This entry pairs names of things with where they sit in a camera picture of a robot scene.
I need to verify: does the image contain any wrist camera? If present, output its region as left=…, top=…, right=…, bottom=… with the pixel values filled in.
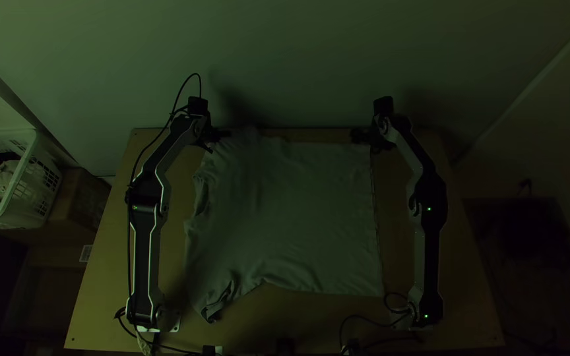
left=373, top=96, right=395, bottom=117
left=187, top=96, right=210, bottom=115

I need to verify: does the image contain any white t-shirt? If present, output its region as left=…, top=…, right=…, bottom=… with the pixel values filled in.
left=183, top=125, right=385, bottom=325

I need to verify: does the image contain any brown cardboard box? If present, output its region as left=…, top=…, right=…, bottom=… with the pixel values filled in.
left=46, top=167, right=113, bottom=234

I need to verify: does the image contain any white laundry basket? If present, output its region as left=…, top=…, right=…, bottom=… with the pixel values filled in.
left=0, top=128, right=64, bottom=231

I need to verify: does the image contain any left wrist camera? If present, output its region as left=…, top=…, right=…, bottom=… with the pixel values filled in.
left=187, top=96, right=210, bottom=115

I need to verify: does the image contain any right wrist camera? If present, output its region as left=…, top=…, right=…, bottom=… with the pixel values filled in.
left=373, top=96, right=395, bottom=117

